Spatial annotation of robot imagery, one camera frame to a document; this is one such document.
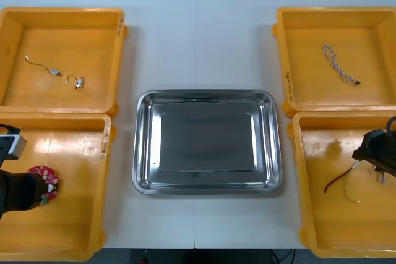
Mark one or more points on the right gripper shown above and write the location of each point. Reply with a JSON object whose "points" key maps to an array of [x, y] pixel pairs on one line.
{"points": [[382, 152]]}

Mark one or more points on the small metal solenoid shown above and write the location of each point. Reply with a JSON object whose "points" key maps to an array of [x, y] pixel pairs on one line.
{"points": [[54, 72], [80, 82]]}

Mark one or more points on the round red circuit board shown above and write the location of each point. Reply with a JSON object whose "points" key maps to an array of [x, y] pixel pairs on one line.
{"points": [[51, 180]]}

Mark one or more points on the steel tray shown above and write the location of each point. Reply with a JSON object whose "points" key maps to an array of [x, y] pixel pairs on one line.
{"points": [[204, 140]]}

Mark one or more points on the yellow-orange plastic bin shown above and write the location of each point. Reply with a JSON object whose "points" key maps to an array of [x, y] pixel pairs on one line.
{"points": [[92, 19], [334, 230], [355, 19], [77, 214]]}

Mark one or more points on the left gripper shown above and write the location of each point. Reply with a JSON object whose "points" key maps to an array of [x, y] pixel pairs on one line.
{"points": [[18, 193]]}

